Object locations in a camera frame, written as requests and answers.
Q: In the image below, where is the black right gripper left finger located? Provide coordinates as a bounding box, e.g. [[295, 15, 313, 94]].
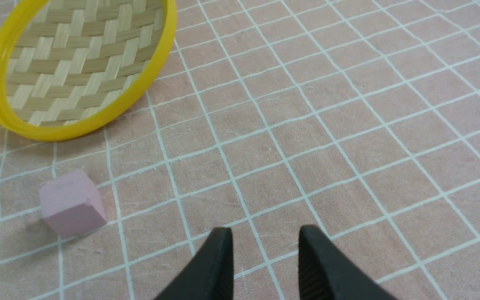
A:
[[155, 227, 234, 300]]

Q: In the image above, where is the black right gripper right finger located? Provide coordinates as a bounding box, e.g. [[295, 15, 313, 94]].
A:
[[298, 225, 395, 300]]

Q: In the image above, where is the pink cube block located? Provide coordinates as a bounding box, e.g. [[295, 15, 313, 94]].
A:
[[38, 169, 108, 239]]

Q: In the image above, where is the pink checkered tablecloth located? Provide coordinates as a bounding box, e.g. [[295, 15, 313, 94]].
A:
[[0, 0, 480, 300]]

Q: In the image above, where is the yellow-rimmed woven steamer lid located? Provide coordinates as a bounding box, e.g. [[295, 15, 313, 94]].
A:
[[0, 0, 177, 142]]

